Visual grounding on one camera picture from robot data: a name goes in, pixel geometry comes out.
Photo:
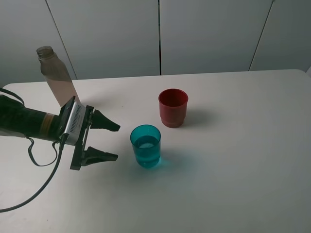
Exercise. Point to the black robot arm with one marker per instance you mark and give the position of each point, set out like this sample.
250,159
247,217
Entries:
19,121

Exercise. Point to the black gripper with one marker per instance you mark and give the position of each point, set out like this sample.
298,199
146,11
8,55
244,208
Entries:
96,120

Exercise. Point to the red plastic cup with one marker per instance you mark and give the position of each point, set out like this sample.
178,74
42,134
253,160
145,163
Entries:
173,107

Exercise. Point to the teal translucent plastic cup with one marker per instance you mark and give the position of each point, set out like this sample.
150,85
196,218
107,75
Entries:
146,142

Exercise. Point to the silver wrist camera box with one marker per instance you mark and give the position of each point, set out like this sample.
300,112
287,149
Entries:
73,123

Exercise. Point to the clear brownish plastic bottle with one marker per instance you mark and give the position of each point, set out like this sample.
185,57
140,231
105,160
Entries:
56,75

